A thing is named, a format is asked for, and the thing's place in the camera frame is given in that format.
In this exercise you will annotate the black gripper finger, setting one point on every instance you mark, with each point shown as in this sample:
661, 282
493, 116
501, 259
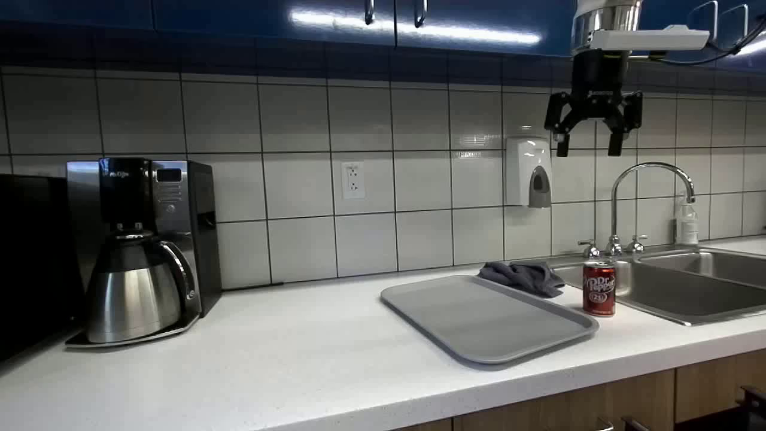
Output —
564, 114
623, 114

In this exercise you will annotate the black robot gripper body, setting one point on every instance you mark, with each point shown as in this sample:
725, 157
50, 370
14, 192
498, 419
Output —
597, 93

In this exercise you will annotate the red soda can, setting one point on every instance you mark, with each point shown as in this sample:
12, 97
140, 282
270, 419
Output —
598, 284

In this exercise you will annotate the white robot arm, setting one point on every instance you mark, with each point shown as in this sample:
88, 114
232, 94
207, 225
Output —
605, 34

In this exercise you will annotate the clear soap bottle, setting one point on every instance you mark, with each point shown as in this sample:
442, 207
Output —
686, 223

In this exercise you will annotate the grey folded cloth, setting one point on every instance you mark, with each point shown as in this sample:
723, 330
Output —
526, 277

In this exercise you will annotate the stainless steel sink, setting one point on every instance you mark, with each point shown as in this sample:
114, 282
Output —
695, 285

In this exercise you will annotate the wooden lower cabinets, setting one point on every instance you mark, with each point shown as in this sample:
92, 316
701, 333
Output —
706, 395

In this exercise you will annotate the black steel coffee maker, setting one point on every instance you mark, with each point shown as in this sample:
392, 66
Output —
146, 245

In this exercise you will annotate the blue upper cabinets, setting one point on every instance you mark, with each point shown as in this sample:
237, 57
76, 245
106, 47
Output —
512, 27

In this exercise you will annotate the black microwave oven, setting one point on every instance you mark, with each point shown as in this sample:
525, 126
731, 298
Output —
42, 290

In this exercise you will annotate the white wall soap dispenser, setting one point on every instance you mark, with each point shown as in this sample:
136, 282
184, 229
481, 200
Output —
526, 173

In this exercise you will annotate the white wall power outlet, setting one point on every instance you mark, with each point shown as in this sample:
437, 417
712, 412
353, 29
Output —
353, 181

